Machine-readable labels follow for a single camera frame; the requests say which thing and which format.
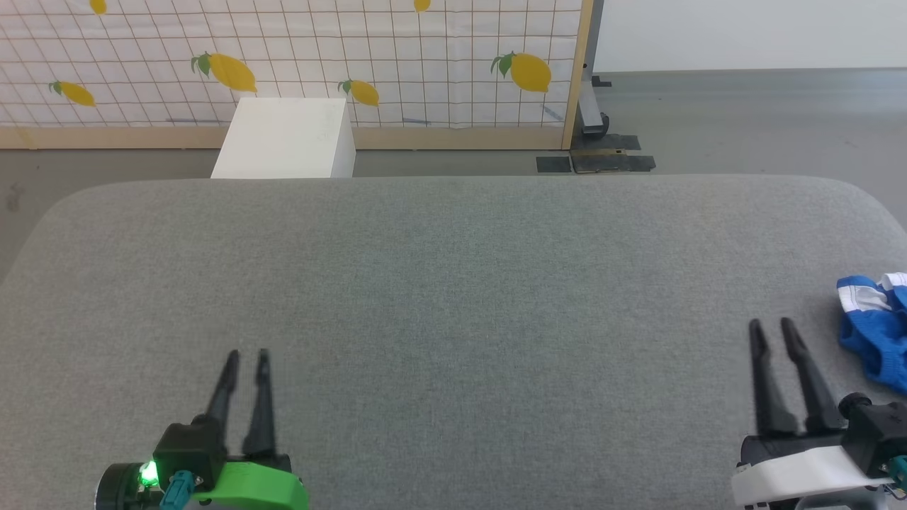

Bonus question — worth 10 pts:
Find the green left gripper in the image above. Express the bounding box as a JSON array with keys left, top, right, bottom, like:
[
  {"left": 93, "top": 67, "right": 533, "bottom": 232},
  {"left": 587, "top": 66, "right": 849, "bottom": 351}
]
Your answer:
[{"left": 96, "top": 348, "right": 310, "bottom": 510}]

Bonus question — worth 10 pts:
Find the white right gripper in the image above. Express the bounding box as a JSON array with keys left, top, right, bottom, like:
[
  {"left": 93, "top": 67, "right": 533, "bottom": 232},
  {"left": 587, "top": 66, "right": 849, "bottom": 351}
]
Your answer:
[{"left": 730, "top": 317, "right": 895, "bottom": 508}]

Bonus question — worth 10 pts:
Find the blue and white knit garment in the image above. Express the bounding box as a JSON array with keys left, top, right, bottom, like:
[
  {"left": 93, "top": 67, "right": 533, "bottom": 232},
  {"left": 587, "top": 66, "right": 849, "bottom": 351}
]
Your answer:
[{"left": 836, "top": 272, "right": 907, "bottom": 395}]

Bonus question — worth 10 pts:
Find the white rectangular box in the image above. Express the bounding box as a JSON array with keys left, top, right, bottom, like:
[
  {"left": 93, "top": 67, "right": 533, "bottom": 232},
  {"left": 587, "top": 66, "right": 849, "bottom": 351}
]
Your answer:
[{"left": 210, "top": 98, "right": 356, "bottom": 179}]

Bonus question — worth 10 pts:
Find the lemon print grid panel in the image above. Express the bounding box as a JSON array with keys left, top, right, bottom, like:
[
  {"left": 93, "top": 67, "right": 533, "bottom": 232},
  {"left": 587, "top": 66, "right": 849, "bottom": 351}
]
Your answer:
[{"left": 0, "top": 0, "right": 595, "bottom": 151}]

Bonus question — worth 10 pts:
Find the black stand base plate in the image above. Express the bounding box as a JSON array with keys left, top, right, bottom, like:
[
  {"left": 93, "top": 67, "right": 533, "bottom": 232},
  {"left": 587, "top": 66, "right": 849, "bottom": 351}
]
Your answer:
[{"left": 571, "top": 134, "right": 657, "bottom": 174}]

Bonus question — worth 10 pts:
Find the grey metal stand post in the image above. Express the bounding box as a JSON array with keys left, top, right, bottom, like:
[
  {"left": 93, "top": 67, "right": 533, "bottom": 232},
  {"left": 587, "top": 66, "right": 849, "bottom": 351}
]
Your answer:
[{"left": 578, "top": 0, "right": 612, "bottom": 137}]

